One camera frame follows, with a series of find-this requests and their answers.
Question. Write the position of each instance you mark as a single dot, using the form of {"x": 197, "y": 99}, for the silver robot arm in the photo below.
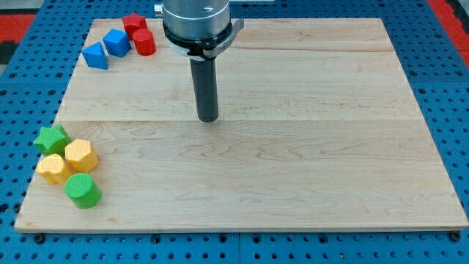
{"x": 198, "y": 29}

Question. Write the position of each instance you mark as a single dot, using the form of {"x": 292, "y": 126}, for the black cylindrical pointer tool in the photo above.
{"x": 205, "y": 89}

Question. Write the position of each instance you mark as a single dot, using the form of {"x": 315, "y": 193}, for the wooden board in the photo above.
{"x": 318, "y": 131}

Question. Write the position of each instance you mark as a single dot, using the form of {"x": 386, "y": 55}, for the red cylinder block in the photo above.
{"x": 144, "y": 42}

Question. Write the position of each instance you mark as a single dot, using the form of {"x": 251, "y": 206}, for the blue cube block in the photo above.
{"x": 117, "y": 43}

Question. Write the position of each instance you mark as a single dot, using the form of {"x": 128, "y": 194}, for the red star block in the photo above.
{"x": 132, "y": 23}

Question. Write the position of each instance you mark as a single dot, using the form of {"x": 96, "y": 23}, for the yellow hexagon block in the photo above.
{"x": 81, "y": 155}

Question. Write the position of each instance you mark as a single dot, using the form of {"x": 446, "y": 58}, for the blue triangular block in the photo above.
{"x": 95, "y": 56}

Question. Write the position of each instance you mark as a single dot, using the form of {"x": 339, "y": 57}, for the green cylinder block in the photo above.
{"x": 82, "y": 191}

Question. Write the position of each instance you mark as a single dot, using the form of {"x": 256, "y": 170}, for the green star block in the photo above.
{"x": 52, "y": 140}

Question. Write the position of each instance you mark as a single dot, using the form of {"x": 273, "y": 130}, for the yellow heart block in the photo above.
{"x": 54, "y": 169}

